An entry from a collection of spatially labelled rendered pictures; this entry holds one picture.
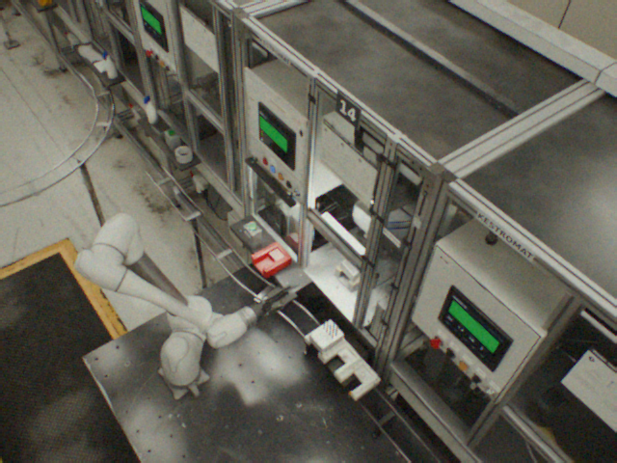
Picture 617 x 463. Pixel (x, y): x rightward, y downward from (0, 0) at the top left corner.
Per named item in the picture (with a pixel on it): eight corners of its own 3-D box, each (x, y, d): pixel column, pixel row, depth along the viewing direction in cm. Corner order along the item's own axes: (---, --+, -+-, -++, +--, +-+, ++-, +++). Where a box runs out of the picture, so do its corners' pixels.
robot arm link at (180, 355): (159, 383, 259) (151, 360, 243) (173, 347, 271) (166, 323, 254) (194, 389, 258) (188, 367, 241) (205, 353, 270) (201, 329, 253)
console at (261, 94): (244, 153, 267) (238, 68, 232) (292, 131, 279) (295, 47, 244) (297, 207, 247) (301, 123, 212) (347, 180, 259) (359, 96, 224)
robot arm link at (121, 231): (180, 349, 272) (195, 311, 286) (209, 348, 265) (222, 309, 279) (79, 247, 220) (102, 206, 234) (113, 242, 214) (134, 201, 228)
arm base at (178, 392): (180, 408, 258) (178, 403, 254) (157, 371, 269) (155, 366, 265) (215, 386, 266) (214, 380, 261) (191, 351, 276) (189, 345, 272)
